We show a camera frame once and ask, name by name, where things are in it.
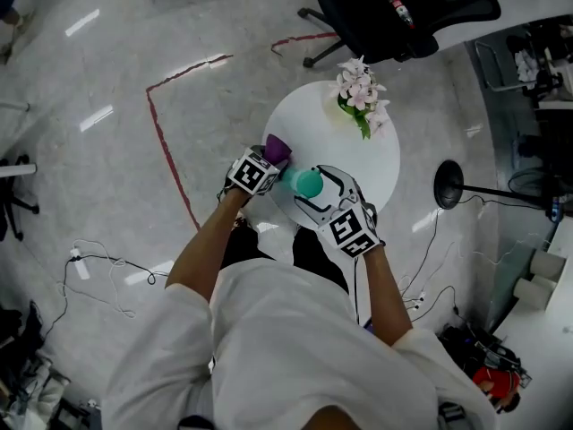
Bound white floor cable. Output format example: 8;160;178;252
73;239;136;320

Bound person's black trousers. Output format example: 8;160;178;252
221;226;350;295

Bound person's right forearm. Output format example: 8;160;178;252
360;242;413;348

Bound grey shoulder strap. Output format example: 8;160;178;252
438;400;471;430

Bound person's white shirt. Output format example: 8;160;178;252
101;257;498;430

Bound white paper roll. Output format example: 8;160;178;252
513;277;556;312
530;249;566;281

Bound black standing fan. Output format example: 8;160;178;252
432;159;573;223

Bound purple cloth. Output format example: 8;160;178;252
263;133;295;172

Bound white round side table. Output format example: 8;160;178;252
261;80;401;231

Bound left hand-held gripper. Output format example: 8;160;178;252
227;145;283;196

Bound red label bottle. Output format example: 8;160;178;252
387;0;415;30

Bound person's left forearm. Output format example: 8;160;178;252
165;188;254;304

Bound teal bottle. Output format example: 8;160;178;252
280;167;324;199

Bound white power strip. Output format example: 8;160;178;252
70;247;90;280

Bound pink flower bouquet vase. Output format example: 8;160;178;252
329;55;391;141

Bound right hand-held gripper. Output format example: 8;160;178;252
293;164;382;260

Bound black mesh office chair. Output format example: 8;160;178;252
297;0;501;69

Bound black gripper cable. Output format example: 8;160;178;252
353;257;362;326

